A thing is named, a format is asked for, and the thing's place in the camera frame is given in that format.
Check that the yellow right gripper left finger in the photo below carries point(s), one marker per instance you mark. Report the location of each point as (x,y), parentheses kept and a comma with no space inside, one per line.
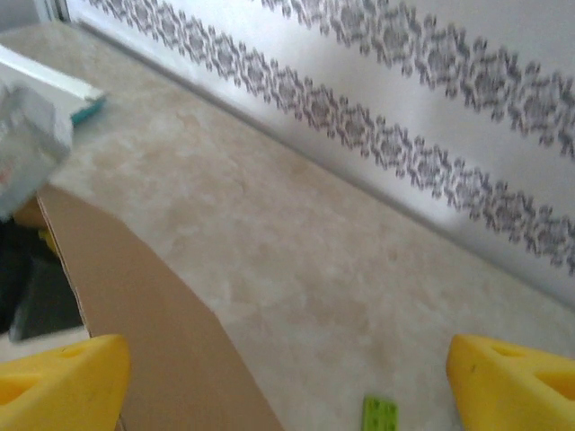
(58,386)

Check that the green toy brick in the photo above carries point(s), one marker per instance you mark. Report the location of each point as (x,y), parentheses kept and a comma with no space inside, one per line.
(381,414)

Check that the brown cardboard box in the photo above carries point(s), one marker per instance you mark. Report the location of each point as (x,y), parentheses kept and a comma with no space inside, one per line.
(144,314)

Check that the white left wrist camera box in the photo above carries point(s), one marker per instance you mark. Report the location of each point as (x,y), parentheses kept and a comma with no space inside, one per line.
(27,148)

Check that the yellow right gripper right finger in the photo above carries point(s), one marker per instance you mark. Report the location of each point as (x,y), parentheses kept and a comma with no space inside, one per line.
(516,390)

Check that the white and teal paper box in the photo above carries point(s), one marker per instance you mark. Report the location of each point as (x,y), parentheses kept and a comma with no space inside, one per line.
(58,81)

